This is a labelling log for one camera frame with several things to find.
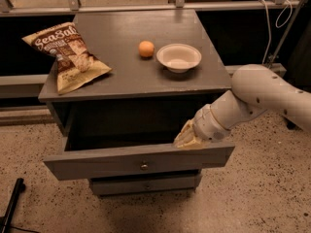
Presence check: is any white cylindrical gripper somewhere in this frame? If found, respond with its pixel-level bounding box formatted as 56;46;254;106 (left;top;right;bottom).
173;104;230;150

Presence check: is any grey top drawer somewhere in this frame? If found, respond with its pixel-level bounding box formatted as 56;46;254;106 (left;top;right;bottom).
44;132;234;181

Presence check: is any grey drawer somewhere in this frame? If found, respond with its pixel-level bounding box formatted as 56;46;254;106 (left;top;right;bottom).
89;173;201;196
44;132;234;181

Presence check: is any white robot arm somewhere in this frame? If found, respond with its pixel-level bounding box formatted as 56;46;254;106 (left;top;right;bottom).
174;64;311;150

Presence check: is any grey wooden drawer cabinet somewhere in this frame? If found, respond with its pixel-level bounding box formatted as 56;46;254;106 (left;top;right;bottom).
39;10;230;182

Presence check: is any grey bottom drawer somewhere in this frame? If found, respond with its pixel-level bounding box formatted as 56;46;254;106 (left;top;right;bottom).
89;173;201;196

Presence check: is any white paper bowl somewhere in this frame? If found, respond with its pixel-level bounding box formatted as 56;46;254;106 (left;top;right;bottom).
156;44;202;73

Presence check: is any orange fruit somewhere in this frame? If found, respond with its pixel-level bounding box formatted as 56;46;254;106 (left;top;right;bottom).
138;41;155;58

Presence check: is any sea salt chip bag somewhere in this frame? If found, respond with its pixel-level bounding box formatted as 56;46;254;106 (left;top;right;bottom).
22;22;111;94

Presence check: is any black stand leg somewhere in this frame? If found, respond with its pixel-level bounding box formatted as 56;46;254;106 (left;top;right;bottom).
0;178;25;233

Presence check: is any grey diagonal metal pole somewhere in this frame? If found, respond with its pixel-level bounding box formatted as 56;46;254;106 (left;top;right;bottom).
266;0;307;68

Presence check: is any metal railing frame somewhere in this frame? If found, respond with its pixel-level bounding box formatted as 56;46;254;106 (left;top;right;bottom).
0;0;311;99

